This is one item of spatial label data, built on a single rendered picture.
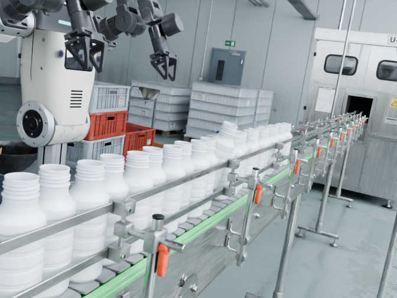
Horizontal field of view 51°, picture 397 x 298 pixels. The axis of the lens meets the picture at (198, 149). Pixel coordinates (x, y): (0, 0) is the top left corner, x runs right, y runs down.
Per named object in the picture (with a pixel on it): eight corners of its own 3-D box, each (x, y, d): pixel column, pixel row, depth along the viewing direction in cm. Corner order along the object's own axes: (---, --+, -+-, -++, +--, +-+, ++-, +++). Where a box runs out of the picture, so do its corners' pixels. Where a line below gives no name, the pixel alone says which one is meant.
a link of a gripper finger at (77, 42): (107, 67, 111) (99, 34, 112) (91, 62, 105) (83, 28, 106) (87, 75, 114) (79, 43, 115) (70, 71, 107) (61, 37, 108)
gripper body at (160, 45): (177, 58, 157) (172, 39, 157) (165, 54, 147) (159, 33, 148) (163, 64, 159) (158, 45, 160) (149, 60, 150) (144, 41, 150)
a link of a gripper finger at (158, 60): (179, 77, 153) (173, 53, 154) (171, 75, 147) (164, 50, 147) (164, 83, 156) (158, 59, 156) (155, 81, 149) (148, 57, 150)
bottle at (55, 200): (77, 284, 57) (88, 167, 54) (52, 306, 51) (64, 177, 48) (38, 274, 58) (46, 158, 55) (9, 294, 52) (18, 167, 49)
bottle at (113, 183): (74, 253, 65) (84, 151, 62) (108, 248, 69) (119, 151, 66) (92, 271, 61) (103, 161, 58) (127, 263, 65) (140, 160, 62)
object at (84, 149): (87, 169, 330) (90, 141, 326) (44, 159, 342) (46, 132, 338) (123, 158, 388) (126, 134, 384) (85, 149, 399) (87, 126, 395)
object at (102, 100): (92, 113, 323) (95, 85, 319) (48, 105, 334) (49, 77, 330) (128, 110, 380) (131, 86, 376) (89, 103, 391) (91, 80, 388)
